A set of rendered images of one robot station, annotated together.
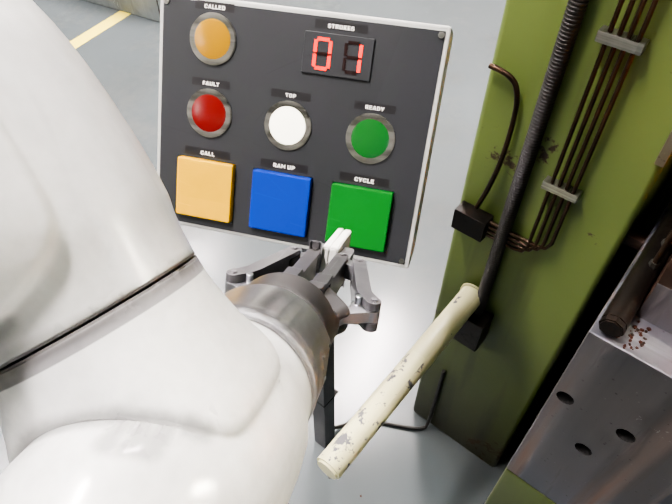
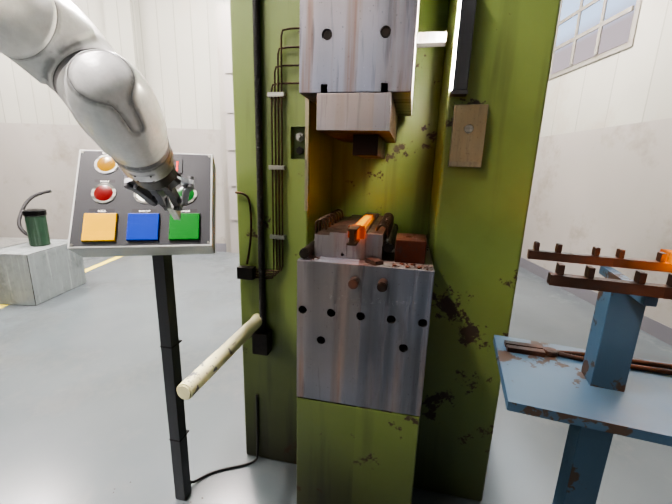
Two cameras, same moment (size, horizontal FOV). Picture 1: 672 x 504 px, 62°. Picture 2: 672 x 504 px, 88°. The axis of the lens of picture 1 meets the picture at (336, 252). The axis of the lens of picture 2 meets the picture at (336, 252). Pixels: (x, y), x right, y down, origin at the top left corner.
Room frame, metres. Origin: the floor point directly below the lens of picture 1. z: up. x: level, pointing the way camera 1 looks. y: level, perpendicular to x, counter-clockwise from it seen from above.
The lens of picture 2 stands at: (-0.52, 0.05, 1.17)
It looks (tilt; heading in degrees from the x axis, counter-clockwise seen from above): 14 degrees down; 332
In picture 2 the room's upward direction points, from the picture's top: 2 degrees clockwise
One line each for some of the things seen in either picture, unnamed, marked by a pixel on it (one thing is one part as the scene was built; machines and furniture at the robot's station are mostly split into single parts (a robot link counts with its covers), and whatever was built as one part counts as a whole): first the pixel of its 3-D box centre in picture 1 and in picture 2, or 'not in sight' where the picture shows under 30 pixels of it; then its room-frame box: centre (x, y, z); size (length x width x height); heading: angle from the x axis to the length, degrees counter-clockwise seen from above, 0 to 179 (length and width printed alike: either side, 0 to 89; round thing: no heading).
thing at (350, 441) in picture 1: (408, 372); (227, 349); (0.49, -0.13, 0.62); 0.44 x 0.05 x 0.05; 140
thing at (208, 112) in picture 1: (209, 113); (103, 193); (0.58, 0.15, 1.09); 0.05 x 0.03 x 0.04; 50
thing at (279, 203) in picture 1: (280, 202); (143, 227); (0.51, 0.07, 1.01); 0.07 x 0.05 x 0.07; 75
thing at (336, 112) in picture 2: not in sight; (363, 122); (0.50, -0.58, 1.32); 0.42 x 0.20 x 0.10; 140
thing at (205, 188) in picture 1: (206, 188); (100, 227); (0.54, 0.17, 1.01); 0.07 x 0.05 x 0.07; 75
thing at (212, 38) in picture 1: (212, 39); (106, 164); (0.62, 0.14, 1.16); 0.05 x 0.03 x 0.04; 50
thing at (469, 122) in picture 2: not in sight; (467, 136); (0.24, -0.77, 1.27); 0.09 x 0.02 x 0.17; 50
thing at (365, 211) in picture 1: (359, 216); (184, 227); (0.49, -0.03, 1.01); 0.07 x 0.05 x 0.07; 75
